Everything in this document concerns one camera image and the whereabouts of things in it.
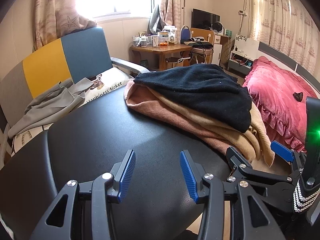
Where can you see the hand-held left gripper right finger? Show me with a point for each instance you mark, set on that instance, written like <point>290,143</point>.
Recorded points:
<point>187,175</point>

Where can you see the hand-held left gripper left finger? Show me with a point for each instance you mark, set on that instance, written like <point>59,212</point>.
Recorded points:
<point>127,175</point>

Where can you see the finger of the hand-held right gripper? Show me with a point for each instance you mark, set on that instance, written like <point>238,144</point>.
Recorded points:
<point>282,151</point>
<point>240,161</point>

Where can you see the black knit sweater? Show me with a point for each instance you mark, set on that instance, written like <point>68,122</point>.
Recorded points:
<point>200,90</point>

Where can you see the dark folded clothes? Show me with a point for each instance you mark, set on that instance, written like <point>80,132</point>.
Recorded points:
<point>200,44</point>

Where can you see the black bow clip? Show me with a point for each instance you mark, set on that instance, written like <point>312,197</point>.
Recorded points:
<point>298,97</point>

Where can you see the beige knit sweater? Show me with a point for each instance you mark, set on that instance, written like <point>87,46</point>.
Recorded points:
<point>255,135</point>

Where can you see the pink ruffled quilt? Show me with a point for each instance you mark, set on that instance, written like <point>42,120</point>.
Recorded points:
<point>275,90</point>

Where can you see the grey bed headboard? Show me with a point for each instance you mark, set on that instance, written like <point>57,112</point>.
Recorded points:
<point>280,55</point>

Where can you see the pink knit sweater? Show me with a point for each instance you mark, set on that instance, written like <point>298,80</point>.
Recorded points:
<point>160,107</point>

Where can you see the white printed seat cushion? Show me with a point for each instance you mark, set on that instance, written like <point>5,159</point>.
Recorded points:
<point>110,80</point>

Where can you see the white nightstand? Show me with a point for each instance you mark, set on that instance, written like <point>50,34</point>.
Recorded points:
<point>246,46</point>

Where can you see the grey garment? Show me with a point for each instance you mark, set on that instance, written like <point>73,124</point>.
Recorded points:
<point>50,102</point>

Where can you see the cream ship patterned curtain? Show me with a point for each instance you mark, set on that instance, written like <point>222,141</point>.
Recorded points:
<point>282,17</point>

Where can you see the white narrow cabinet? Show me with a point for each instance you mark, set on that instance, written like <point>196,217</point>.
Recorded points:
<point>217,52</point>

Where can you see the tan bag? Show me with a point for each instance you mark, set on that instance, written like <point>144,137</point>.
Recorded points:
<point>175,62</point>

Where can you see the round pink stool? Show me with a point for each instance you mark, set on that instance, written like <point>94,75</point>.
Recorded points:
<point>201,51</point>

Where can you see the wooden side table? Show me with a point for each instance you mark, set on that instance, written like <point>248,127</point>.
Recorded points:
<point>170,48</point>

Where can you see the white desk fan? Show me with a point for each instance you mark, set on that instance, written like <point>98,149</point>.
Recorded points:
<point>217,27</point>

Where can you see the clear plastic box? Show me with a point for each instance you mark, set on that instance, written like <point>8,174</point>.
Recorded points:
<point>155,40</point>

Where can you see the grey yellow blue armchair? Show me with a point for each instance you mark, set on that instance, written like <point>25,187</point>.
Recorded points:
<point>47,62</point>

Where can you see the white round tin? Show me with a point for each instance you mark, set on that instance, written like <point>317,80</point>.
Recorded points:
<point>163,38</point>

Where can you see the blue bag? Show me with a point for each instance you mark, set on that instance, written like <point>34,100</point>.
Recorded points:
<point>185,33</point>

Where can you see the white supplement box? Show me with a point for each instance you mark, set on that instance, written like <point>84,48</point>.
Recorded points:
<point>172,35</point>

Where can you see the black monitor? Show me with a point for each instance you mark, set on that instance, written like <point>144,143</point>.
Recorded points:
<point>203,18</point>

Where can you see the hanging grey jacket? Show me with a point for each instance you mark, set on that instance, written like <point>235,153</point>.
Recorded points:
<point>156,20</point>

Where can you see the pink patterned curtain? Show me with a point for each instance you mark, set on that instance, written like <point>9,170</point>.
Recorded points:
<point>175,0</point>

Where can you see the pink starfish curtain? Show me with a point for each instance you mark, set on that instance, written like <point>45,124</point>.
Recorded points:
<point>55,12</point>

